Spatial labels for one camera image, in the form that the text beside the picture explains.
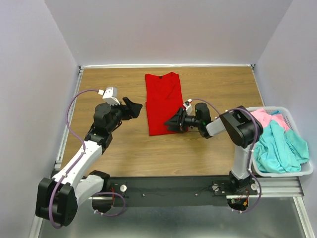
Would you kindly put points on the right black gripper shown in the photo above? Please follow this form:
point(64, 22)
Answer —
point(177, 124)

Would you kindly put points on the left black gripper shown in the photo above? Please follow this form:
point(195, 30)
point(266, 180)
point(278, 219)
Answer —
point(131, 110)

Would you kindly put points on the red t shirt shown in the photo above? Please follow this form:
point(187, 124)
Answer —
point(164, 98)

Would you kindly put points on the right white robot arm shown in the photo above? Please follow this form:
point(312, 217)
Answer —
point(242, 127)

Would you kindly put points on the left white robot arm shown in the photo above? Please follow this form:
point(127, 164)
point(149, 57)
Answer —
point(59, 197)

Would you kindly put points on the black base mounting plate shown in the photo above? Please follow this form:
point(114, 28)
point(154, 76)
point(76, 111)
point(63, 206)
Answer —
point(172, 192)

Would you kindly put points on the pink t shirt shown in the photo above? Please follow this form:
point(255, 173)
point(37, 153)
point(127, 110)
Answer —
point(265, 118)

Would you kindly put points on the turquoise t shirt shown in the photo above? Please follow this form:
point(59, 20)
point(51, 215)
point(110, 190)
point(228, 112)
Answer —
point(279, 151)

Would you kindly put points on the white plastic laundry basket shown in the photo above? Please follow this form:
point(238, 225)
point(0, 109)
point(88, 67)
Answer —
point(307, 167)

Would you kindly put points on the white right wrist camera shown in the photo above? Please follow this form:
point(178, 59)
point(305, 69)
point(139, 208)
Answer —
point(187, 106)

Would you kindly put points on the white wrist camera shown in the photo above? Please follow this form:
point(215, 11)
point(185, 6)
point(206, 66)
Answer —
point(187, 106)
point(109, 95)

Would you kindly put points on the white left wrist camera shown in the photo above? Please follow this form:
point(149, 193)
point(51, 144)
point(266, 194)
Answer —
point(109, 95)

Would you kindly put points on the aluminium frame rail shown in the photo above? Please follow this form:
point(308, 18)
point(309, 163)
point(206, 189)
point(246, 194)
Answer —
point(273, 187)

